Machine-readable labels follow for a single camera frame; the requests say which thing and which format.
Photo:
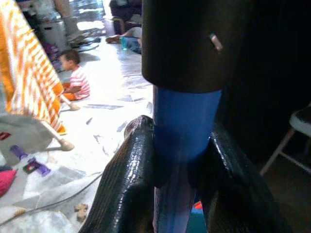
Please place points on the standing person legs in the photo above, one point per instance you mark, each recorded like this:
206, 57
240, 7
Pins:
68, 17

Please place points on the red tag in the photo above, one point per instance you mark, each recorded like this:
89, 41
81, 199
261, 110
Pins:
5, 135

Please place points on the wooden furniture leg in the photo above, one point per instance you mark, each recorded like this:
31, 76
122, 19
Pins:
70, 103
59, 138

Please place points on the teal cup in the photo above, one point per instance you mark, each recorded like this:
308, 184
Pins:
124, 43

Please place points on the purple toy with dark card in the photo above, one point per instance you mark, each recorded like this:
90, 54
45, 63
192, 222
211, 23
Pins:
37, 167

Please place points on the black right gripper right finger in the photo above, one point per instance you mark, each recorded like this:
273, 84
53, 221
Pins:
233, 189

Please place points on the white storage box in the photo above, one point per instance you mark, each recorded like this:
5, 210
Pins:
54, 35

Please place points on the white folding chair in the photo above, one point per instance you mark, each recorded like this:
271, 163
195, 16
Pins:
291, 136

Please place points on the dark sofa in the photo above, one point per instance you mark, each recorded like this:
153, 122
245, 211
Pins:
124, 12

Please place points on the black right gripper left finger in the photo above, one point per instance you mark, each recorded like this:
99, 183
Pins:
131, 184

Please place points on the adult in grey shirt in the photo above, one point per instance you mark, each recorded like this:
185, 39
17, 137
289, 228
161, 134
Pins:
130, 38

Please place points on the brown cookie shaped toy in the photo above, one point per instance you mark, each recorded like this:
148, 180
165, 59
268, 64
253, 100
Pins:
81, 212

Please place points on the child in striped shirt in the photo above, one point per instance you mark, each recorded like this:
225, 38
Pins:
75, 77

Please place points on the orange white striped cloth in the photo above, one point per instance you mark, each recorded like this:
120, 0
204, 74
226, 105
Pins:
29, 72

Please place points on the purple toy piece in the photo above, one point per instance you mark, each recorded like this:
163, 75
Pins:
18, 152

